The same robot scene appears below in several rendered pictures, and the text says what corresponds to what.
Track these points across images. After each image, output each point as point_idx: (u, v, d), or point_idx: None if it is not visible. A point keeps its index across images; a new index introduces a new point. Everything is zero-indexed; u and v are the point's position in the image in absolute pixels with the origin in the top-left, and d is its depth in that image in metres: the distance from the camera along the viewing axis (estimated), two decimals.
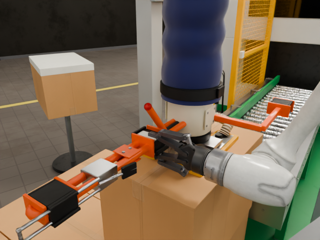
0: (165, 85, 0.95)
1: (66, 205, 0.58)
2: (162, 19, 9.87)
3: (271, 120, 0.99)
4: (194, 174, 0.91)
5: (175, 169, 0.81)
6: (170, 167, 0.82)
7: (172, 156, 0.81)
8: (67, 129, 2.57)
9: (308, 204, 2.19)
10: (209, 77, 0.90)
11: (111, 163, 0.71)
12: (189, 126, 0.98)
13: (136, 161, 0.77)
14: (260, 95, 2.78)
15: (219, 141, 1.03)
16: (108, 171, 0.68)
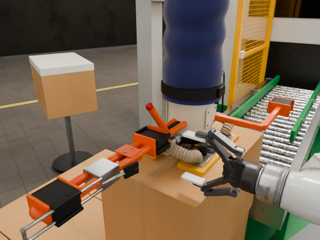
0: (165, 85, 0.96)
1: (69, 205, 0.58)
2: (162, 19, 9.87)
3: (271, 119, 1.00)
4: (195, 174, 0.92)
5: (224, 193, 0.73)
6: (218, 194, 0.75)
7: (217, 180, 0.74)
8: (67, 129, 2.57)
9: None
10: (210, 77, 0.90)
11: (114, 163, 0.71)
12: (190, 125, 0.98)
13: (138, 160, 0.78)
14: (260, 95, 2.78)
15: None
16: (110, 170, 0.68)
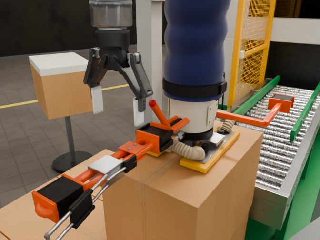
0: (167, 82, 0.96)
1: (83, 205, 0.57)
2: (162, 19, 9.87)
3: (273, 115, 1.00)
4: (198, 170, 0.92)
5: (97, 60, 0.68)
6: (95, 66, 0.69)
7: (104, 72, 0.67)
8: (67, 129, 2.57)
9: (308, 204, 2.19)
10: (212, 74, 0.90)
11: (118, 160, 0.71)
12: (192, 122, 0.98)
13: (142, 157, 0.78)
14: (260, 95, 2.78)
15: (222, 137, 1.04)
16: (115, 167, 0.68)
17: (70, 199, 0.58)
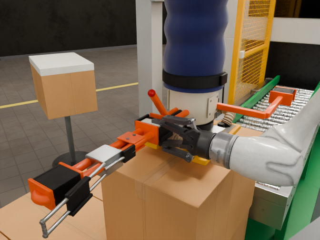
0: (167, 73, 0.94)
1: (80, 192, 0.56)
2: (162, 19, 9.87)
3: (274, 107, 0.99)
4: (198, 162, 0.90)
5: (180, 155, 0.80)
6: (175, 154, 0.81)
7: (176, 142, 0.80)
8: (67, 129, 2.57)
9: (308, 204, 2.19)
10: (212, 64, 0.89)
11: (116, 149, 0.70)
12: (192, 114, 0.97)
13: (141, 147, 0.76)
14: (260, 95, 2.78)
15: (222, 130, 1.03)
16: (113, 156, 0.67)
17: (66, 187, 0.57)
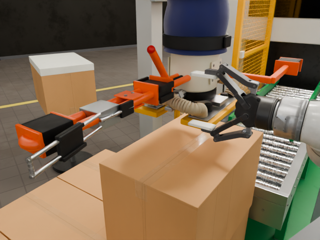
0: (167, 35, 0.89)
1: (73, 138, 0.51)
2: (162, 19, 9.87)
3: (280, 73, 0.94)
4: (200, 128, 0.85)
5: (235, 135, 0.68)
6: (230, 137, 0.69)
7: (229, 121, 0.69)
8: None
9: (308, 204, 2.19)
10: (215, 24, 0.84)
11: (113, 103, 0.65)
12: (194, 80, 0.92)
13: (139, 105, 0.71)
14: (260, 95, 2.78)
15: (225, 98, 0.98)
16: (110, 108, 0.62)
17: (58, 133, 0.52)
